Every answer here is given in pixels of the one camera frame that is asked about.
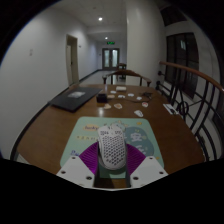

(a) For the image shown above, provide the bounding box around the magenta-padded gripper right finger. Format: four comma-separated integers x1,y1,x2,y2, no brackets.
125,144,169,188

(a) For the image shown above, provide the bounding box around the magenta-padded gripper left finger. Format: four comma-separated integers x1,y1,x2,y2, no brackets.
56,141,100,188

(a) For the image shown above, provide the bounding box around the white honeycomb computer mouse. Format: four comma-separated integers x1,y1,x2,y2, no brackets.
97,123,128,171

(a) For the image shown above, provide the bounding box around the green printed mouse pad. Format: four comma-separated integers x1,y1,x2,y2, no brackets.
59,116,165,180

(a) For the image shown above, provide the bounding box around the black closed laptop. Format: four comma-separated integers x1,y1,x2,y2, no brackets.
48,86,104,113

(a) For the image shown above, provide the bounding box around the small black box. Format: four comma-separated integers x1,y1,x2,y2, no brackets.
96,93,108,104

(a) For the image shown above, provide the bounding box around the curved-back wooden chair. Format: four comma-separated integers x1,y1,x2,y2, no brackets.
101,69,152,88

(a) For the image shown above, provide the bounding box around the black railing with wooden handrail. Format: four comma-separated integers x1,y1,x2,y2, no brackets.
156,60,224,161

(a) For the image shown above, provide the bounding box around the small dark wooden chair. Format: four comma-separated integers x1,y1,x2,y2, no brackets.
117,62,128,80

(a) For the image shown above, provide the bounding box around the wooden side door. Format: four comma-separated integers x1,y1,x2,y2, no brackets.
65,34,80,87

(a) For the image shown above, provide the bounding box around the dark framed window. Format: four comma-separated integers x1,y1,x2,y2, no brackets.
165,32,200,99

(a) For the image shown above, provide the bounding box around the glass double door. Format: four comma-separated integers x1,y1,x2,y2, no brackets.
101,47,121,71

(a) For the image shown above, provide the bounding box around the dark cable bundle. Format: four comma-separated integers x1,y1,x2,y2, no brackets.
141,91,154,100

